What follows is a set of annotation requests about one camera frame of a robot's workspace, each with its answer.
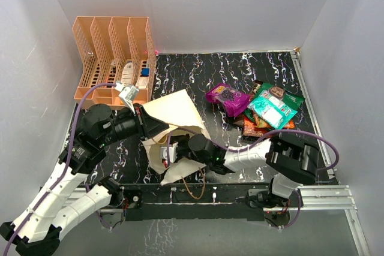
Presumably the brown paper bag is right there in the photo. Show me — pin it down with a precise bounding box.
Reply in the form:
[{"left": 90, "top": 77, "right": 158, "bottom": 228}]
[{"left": 142, "top": 89, "right": 211, "bottom": 186}]

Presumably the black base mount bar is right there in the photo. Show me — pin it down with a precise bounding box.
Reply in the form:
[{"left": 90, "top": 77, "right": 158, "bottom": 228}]
[{"left": 123, "top": 183, "right": 303, "bottom": 221}]

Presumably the green snack bag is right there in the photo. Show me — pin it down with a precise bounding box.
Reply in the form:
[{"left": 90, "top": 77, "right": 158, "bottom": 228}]
[{"left": 253, "top": 83, "right": 305, "bottom": 111}]

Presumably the aluminium frame rail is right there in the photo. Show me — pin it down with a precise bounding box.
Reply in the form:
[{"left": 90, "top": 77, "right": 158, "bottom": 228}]
[{"left": 56, "top": 52, "right": 368, "bottom": 255}]

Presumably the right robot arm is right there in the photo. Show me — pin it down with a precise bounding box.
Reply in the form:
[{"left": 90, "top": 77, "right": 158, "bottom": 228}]
[{"left": 160, "top": 133, "right": 320, "bottom": 208}]

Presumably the orange chips bag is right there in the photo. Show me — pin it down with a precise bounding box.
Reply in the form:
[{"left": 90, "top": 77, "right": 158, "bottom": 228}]
[{"left": 243, "top": 116, "right": 272, "bottom": 137}]

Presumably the orange candy pack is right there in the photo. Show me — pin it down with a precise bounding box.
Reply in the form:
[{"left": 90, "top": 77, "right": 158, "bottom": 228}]
[{"left": 244, "top": 109, "right": 295, "bottom": 129}]

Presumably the teal snack pack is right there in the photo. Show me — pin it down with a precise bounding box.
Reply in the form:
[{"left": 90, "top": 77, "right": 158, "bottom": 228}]
[{"left": 248, "top": 91, "right": 297, "bottom": 129}]

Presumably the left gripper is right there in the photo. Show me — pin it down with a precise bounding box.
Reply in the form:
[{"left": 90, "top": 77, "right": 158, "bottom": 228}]
[{"left": 100, "top": 102, "right": 170, "bottom": 146}]

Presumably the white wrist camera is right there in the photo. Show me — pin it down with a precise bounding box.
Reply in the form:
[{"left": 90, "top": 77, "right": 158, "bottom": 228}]
[
  {"left": 115, "top": 81, "right": 140, "bottom": 113},
  {"left": 160, "top": 143, "right": 178, "bottom": 168}
]

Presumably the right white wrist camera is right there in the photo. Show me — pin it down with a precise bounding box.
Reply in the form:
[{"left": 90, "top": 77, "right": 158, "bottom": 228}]
[{"left": 160, "top": 143, "right": 178, "bottom": 168}]

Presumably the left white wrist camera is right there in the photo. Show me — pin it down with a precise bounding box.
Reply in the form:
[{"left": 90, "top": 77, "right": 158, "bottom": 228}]
[{"left": 115, "top": 81, "right": 140, "bottom": 113}]

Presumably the white bottle with label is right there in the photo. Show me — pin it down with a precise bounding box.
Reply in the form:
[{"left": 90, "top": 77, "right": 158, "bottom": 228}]
[{"left": 121, "top": 61, "right": 134, "bottom": 86}]

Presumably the orange plastic file organizer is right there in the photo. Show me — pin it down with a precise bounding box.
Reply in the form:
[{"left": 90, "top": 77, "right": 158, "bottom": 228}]
[{"left": 73, "top": 16, "right": 157, "bottom": 110}]

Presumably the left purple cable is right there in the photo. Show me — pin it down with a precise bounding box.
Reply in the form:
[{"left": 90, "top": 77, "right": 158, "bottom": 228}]
[{"left": 2, "top": 83, "right": 121, "bottom": 256}]

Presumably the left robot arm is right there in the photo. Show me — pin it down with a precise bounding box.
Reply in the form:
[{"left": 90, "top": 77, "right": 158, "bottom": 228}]
[{"left": 1, "top": 104, "right": 169, "bottom": 255}]

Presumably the brown Kettle chips bag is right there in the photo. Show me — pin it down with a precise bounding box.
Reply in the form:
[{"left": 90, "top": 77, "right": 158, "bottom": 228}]
[{"left": 233, "top": 80, "right": 263, "bottom": 127}]

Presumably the purple snack bag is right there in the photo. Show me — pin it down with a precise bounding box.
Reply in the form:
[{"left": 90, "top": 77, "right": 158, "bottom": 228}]
[{"left": 205, "top": 83, "right": 251, "bottom": 118}]

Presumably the white box red label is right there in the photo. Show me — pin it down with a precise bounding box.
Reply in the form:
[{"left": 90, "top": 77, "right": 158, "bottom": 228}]
[{"left": 135, "top": 76, "right": 149, "bottom": 89}]

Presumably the blue stamp block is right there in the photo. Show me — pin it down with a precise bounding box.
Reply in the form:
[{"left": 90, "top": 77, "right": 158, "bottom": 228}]
[{"left": 141, "top": 68, "right": 150, "bottom": 77}]

